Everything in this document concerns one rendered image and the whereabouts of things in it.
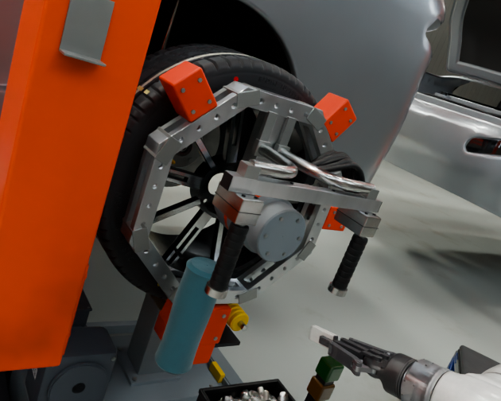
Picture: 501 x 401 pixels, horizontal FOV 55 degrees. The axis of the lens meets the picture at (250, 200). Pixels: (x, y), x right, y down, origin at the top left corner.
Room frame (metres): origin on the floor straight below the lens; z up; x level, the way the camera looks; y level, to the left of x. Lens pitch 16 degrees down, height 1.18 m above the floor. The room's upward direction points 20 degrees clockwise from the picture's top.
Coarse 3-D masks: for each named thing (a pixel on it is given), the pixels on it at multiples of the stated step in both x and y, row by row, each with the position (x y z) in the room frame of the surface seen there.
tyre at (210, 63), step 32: (160, 64) 1.12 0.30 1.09; (224, 64) 1.09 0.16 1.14; (256, 64) 1.14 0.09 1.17; (160, 96) 1.01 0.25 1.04; (288, 96) 1.21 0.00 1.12; (128, 128) 0.98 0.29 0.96; (128, 160) 0.99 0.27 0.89; (128, 192) 1.00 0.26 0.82; (128, 256) 1.03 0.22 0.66; (160, 288) 1.10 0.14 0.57
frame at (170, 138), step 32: (224, 96) 1.05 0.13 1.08; (256, 96) 1.05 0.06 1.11; (160, 128) 0.99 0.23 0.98; (192, 128) 0.97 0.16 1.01; (320, 128) 1.20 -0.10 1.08; (160, 160) 0.94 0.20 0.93; (160, 192) 0.96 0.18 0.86; (128, 224) 0.96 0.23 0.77; (320, 224) 1.27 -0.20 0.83; (160, 256) 0.99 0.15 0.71; (288, 256) 1.24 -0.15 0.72; (256, 288) 1.18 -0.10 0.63
